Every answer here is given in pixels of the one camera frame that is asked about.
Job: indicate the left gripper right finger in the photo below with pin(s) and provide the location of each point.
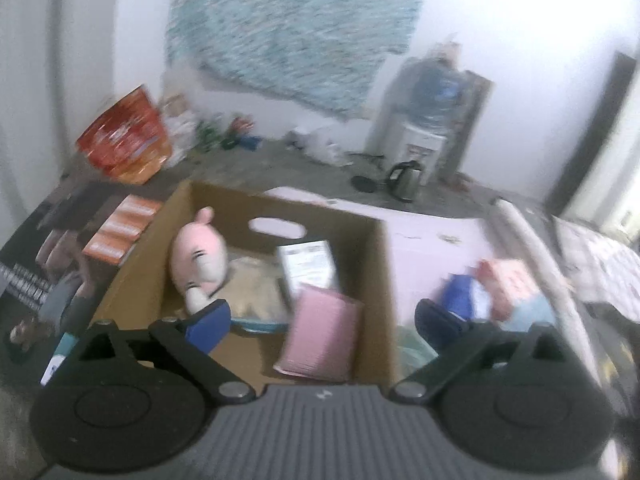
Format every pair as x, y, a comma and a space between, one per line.
460, 346

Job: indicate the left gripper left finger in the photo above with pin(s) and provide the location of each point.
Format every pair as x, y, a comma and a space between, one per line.
188, 343

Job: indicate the bag of wooden sticks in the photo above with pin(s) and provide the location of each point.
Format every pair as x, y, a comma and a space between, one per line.
254, 296

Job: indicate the pink plush toy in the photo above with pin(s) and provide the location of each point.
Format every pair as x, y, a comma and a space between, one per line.
199, 262

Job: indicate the white teal small box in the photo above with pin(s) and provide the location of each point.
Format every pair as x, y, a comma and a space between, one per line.
310, 263

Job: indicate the blue white snack packet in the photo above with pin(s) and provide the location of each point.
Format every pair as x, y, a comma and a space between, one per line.
465, 297

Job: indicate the blue knitted towel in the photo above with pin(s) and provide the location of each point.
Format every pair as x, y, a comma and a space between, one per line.
533, 310

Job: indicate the white plastic bag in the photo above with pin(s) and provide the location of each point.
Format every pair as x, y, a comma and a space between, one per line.
413, 351

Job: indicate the pink wet wipes pack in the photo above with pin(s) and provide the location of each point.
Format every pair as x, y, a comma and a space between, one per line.
508, 283

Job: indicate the rolled white patterned mat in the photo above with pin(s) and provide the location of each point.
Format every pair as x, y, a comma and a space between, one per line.
519, 240

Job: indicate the brown cardboard box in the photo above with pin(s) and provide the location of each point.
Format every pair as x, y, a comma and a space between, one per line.
142, 290

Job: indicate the large Philips printed box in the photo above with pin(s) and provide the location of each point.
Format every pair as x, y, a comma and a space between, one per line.
56, 268

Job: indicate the plaid pink blanket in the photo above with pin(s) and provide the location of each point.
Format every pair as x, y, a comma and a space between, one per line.
602, 270

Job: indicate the steel electric kettle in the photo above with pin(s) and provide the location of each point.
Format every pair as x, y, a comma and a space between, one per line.
403, 180

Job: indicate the red gift bag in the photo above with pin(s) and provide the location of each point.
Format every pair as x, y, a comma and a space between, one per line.
128, 142

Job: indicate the white water dispenser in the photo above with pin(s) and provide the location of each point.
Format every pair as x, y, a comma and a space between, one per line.
400, 140

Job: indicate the blue water bottle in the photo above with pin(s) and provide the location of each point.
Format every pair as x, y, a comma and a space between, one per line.
436, 95

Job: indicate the floral blue wall cloth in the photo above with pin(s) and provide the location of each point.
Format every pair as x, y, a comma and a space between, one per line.
321, 53

